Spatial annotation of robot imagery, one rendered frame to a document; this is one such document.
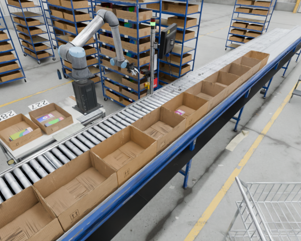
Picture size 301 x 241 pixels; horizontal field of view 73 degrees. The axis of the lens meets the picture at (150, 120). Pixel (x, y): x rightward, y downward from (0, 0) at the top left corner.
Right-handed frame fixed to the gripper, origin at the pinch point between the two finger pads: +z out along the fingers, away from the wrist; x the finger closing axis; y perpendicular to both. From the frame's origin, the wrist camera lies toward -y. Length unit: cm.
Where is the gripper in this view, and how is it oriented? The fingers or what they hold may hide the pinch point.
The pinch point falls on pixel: (136, 73)
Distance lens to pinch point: 281.1
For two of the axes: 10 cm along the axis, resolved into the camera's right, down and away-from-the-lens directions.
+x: -6.3, 4.9, -6.0
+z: 6.8, 7.2, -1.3
